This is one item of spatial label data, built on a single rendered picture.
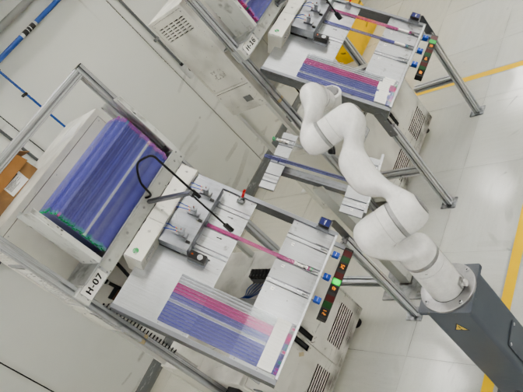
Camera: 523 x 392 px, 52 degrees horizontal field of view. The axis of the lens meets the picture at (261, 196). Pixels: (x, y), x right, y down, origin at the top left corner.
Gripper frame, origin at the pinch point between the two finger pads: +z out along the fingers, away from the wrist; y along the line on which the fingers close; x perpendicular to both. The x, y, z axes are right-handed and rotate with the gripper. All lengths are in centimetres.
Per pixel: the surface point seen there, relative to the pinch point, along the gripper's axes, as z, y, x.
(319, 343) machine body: 74, -63, -4
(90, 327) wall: 135, -66, 156
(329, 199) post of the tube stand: 22.8, -13.8, 0.1
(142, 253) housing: -4, -75, 61
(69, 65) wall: 32, 72, 202
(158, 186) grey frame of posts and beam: -7, -43, 67
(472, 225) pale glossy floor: 68, 17, -67
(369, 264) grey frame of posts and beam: 40, -34, -22
